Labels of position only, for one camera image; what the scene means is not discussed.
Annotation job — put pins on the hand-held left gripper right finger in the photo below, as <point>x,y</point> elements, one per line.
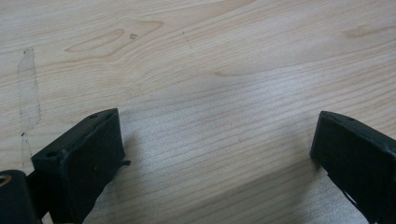
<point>355,155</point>

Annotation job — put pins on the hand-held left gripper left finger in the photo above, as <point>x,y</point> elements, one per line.
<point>84,165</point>

